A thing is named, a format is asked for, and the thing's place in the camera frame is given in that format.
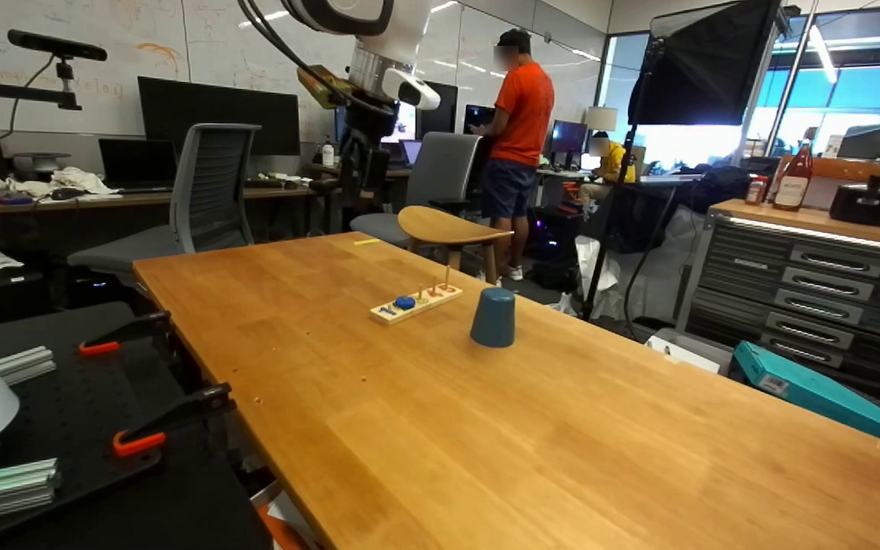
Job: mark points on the row of monitors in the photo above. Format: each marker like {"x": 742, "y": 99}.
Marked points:
{"x": 567, "y": 137}

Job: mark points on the grey padded office chair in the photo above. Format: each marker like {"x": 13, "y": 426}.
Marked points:
{"x": 444, "y": 172}

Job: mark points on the window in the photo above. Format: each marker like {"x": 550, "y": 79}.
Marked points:
{"x": 837, "y": 99}

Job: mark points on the white cloth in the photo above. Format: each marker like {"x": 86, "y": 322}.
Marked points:
{"x": 77, "y": 182}

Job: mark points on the white bottle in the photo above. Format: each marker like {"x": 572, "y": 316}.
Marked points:
{"x": 328, "y": 154}

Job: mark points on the black pot with lid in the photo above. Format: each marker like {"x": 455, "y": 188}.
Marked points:
{"x": 868, "y": 202}

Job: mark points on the wooden desk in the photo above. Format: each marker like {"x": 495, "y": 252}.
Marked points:
{"x": 142, "y": 200}

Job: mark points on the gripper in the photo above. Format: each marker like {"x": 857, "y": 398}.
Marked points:
{"x": 370, "y": 116}

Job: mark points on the large black monitor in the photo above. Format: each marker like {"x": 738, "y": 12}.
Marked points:
{"x": 218, "y": 114}

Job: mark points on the small jar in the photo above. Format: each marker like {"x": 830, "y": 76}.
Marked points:
{"x": 756, "y": 191}

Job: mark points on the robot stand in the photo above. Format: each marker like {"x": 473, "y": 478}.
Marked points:
{"x": 88, "y": 428}

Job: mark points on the glass bottle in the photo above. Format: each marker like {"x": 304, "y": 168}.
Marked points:
{"x": 794, "y": 182}

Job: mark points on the wooden peg board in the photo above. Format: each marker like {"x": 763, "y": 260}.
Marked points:
{"x": 417, "y": 305}

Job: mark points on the grey mesh office chair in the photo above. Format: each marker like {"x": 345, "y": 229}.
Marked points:
{"x": 215, "y": 183}

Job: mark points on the wooden stool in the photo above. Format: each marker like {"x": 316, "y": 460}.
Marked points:
{"x": 444, "y": 225}

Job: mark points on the grey drawer cabinet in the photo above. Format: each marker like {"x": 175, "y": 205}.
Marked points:
{"x": 814, "y": 290}

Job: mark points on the person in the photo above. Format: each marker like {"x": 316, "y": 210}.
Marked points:
{"x": 522, "y": 114}
{"x": 613, "y": 160}

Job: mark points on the white box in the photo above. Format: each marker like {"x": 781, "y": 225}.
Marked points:
{"x": 681, "y": 351}

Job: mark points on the blue cup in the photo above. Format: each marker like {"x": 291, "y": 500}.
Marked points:
{"x": 493, "y": 321}

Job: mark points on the black orange spring clamp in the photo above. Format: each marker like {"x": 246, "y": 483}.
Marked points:
{"x": 131, "y": 332}
{"x": 173, "y": 420}

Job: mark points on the blue round block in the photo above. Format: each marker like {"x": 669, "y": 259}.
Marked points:
{"x": 404, "y": 302}

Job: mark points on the whiteboard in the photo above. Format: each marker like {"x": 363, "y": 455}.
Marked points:
{"x": 127, "y": 46}

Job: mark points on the teal cardboard box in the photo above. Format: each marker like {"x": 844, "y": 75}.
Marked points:
{"x": 814, "y": 393}

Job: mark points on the camera on mount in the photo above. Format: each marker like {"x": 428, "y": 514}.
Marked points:
{"x": 56, "y": 46}

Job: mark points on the softbox light on stand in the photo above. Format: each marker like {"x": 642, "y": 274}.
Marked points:
{"x": 703, "y": 65}

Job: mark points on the black laptop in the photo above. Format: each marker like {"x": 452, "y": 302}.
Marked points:
{"x": 137, "y": 162}

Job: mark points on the aluminium extrusion bars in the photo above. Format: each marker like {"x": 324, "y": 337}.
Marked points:
{"x": 4, "y": 489}
{"x": 24, "y": 365}

